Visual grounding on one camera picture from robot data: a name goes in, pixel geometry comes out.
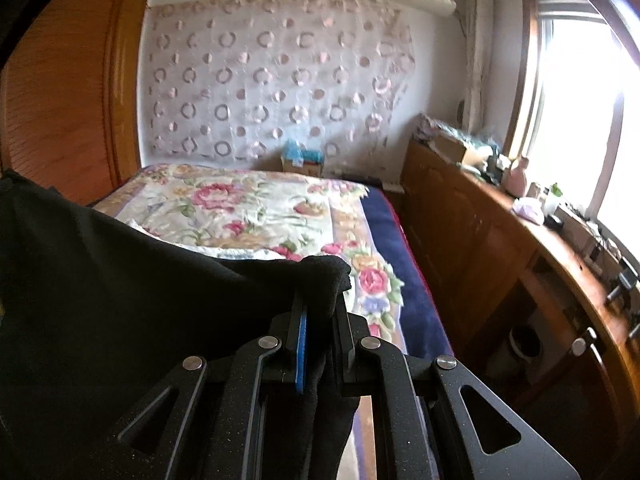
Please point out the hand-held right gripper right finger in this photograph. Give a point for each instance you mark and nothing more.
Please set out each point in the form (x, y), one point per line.
(346, 355)

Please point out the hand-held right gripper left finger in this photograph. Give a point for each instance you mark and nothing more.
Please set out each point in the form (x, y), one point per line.
(300, 355)

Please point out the black printed t-shirt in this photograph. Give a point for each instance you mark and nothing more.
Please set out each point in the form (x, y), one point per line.
(125, 285)

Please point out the navy blue bed sheet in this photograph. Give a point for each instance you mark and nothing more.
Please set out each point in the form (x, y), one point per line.
(395, 260)

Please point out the blue floral white sheet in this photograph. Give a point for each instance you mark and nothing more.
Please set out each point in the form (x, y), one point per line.
(225, 251)

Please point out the long wooden cabinet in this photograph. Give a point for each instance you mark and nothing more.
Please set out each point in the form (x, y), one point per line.
(475, 270)

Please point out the floral bed blanket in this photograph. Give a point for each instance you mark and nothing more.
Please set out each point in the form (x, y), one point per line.
(240, 205)

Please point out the dark waste bin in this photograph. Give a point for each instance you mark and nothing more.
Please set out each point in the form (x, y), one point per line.
(525, 342)

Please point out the small cardboard box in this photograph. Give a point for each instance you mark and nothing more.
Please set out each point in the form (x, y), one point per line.
(305, 167)

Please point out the open cardboard box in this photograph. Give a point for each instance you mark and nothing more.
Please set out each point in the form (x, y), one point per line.
(457, 151)

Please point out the white plastic bag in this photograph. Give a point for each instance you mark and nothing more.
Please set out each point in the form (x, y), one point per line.
(529, 211)

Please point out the pile of printed bags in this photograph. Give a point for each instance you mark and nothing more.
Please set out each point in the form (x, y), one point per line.
(434, 127)

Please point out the pink bottle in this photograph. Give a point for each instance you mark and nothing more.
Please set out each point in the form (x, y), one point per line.
(520, 177)

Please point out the tied pale window curtain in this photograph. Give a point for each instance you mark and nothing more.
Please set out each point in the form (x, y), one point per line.
(477, 60)

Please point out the window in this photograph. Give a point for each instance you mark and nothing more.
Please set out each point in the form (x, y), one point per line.
(575, 110)

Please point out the wooden slatted wardrobe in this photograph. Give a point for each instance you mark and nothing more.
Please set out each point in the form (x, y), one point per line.
(60, 85)

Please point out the circle patterned wall cloth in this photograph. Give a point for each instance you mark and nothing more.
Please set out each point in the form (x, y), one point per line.
(275, 75)

